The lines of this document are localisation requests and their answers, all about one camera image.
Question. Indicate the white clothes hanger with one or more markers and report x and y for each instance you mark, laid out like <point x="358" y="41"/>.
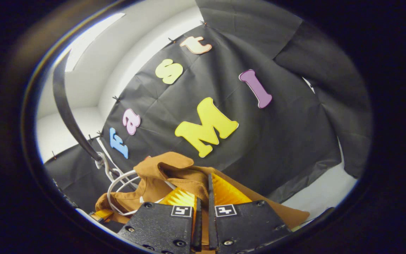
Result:
<point x="105" y="166"/>
<point x="108" y="193"/>

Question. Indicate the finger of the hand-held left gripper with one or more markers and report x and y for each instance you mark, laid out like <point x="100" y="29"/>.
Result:
<point x="101" y="214"/>

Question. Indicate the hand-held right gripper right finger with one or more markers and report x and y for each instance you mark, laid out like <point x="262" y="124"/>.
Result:
<point x="248" y="225"/>

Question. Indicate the black clothes rack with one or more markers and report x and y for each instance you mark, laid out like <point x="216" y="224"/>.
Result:
<point x="65" y="109"/>

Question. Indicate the black backdrop cloth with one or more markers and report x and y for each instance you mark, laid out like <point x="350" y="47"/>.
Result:
<point x="277" y="141"/>

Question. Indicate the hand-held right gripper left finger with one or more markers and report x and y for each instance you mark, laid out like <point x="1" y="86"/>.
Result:
<point x="160" y="225"/>

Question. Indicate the brown jacket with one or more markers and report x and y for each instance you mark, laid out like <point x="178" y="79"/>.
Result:
<point x="153" y="187"/>

